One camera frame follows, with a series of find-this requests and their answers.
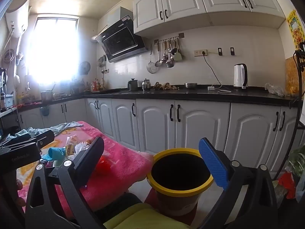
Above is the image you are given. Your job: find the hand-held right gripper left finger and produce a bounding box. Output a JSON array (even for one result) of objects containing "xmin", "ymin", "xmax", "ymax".
[{"xmin": 24, "ymin": 136, "xmax": 105, "ymax": 229}]

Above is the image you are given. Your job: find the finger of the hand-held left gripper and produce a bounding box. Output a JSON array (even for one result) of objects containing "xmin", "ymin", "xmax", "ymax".
[
  {"xmin": 0, "ymin": 133, "xmax": 32, "ymax": 148},
  {"xmin": 30, "ymin": 130, "xmax": 55, "ymax": 149}
]

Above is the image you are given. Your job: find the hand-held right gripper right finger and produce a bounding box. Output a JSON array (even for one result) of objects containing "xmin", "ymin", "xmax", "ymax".
[{"xmin": 198, "ymin": 138, "xmax": 278, "ymax": 229}]

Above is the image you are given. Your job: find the white foam fruit net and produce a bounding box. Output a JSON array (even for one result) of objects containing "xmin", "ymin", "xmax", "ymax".
[{"xmin": 73, "ymin": 142, "xmax": 89, "ymax": 153}]

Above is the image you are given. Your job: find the red snack wrapper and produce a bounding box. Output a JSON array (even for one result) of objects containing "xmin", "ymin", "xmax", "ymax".
[{"xmin": 97, "ymin": 156, "xmax": 111, "ymax": 171}]

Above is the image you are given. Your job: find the turquoise foam piece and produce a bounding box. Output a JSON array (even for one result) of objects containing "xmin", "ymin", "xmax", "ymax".
[{"xmin": 42, "ymin": 147, "xmax": 66, "ymax": 161}]

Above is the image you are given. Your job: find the yellow-rimmed brown bin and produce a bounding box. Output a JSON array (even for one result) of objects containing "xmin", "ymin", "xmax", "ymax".
[{"xmin": 146, "ymin": 148, "xmax": 214, "ymax": 217}]

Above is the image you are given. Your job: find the person's left hand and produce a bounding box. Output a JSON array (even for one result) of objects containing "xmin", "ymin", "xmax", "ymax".
[{"xmin": 15, "ymin": 180, "xmax": 26, "ymax": 207}]

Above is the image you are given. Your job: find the light blue cloth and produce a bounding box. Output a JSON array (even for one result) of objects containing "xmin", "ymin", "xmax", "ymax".
[{"xmin": 5, "ymin": 122, "xmax": 84, "ymax": 139}]

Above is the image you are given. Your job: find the pink cartoon printed blanket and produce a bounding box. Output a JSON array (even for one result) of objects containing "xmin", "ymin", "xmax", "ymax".
[{"xmin": 17, "ymin": 121, "xmax": 154, "ymax": 220}]

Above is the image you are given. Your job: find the steel cooking pot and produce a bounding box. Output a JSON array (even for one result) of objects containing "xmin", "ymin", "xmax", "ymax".
[{"xmin": 40, "ymin": 89, "xmax": 54, "ymax": 102}]

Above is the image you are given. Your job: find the dark glass bottle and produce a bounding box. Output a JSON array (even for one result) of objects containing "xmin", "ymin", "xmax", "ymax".
[{"xmin": 0, "ymin": 86, "xmax": 6, "ymax": 110}]

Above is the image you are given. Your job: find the group of condiment bottles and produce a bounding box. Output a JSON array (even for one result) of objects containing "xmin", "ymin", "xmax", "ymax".
[{"xmin": 90, "ymin": 77, "xmax": 106, "ymax": 92}]

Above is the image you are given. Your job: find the red plastic bag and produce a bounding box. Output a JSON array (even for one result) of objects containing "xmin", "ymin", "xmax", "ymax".
[{"xmin": 278, "ymin": 172, "xmax": 297, "ymax": 199}]

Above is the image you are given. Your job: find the bag of green vegetables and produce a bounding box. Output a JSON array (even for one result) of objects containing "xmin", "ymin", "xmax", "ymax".
[{"xmin": 287, "ymin": 145, "xmax": 305, "ymax": 177}]

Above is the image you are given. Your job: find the black lidded pot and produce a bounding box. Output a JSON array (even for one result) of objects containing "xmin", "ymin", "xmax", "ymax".
[{"xmin": 127, "ymin": 78, "xmax": 139, "ymax": 91}]

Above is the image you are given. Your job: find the bright window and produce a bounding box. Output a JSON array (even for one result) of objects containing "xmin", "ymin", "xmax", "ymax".
[{"xmin": 27, "ymin": 17, "xmax": 79, "ymax": 84}]

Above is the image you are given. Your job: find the white electric kettle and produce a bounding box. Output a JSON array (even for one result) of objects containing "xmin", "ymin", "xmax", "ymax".
[{"xmin": 234, "ymin": 63, "xmax": 249, "ymax": 90}]

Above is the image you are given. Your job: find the pile of brown ginger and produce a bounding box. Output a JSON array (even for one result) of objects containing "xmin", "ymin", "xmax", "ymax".
[{"xmin": 154, "ymin": 82, "xmax": 179, "ymax": 90}]

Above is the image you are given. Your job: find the crumpled clear plastic bag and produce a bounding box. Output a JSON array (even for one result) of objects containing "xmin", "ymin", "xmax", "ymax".
[{"xmin": 264, "ymin": 83, "xmax": 285, "ymax": 98}]

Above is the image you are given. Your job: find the large steel ladle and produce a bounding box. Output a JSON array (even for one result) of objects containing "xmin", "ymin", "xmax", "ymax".
[{"xmin": 165, "ymin": 40, "xmax": 175, "ymax": 68}]

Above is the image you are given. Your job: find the pale green spatula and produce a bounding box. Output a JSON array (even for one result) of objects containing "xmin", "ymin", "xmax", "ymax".
[{"xmin": 174, "ymin": 38, "xmax": 183, "ymax": 61}]

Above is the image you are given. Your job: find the black range hood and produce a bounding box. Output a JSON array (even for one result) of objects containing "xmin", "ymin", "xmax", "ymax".
[{"xmin": 92, "ymin": 7, "xmax": 149, "ymax": 63}]

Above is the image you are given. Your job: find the white water heater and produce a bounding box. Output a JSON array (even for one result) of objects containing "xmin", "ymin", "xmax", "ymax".
[{"xmin": 5, "ymin": 0, "xmax": 31, "ymax": 38}]

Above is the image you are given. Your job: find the black metal rack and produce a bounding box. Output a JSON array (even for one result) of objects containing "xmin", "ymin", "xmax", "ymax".
[{"xmin": 272, "ymin": 42, "xmax": 305, "ymax": 180}]

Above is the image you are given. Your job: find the round dark wall fan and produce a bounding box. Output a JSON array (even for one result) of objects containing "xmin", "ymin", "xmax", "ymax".
[{"xmin": 79, "ymin": 61, "xmax": 91, "ymax": 75}]

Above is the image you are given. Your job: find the wire mesh strainer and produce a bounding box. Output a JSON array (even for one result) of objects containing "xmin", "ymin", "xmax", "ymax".
[{"xmin": 147, "ymin": 44, "xmax": 159, "ymax": 73}]

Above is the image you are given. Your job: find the black power cable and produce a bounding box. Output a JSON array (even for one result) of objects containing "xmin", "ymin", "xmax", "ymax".
[{"xmin": 202, "ymin": 50, "xmax": 224, "ymax": 89}]

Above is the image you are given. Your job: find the orange patterned wall board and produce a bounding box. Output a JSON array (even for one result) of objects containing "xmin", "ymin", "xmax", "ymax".
[{"xmin": 285, "ymin": 57, "xmax": 302, "ymax": 98}]

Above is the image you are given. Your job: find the yellow wall poster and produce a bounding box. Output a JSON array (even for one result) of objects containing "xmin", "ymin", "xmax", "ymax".
[{"xmin": 287, "ymin": 10, "xmax": 305, "ymax": 47}]

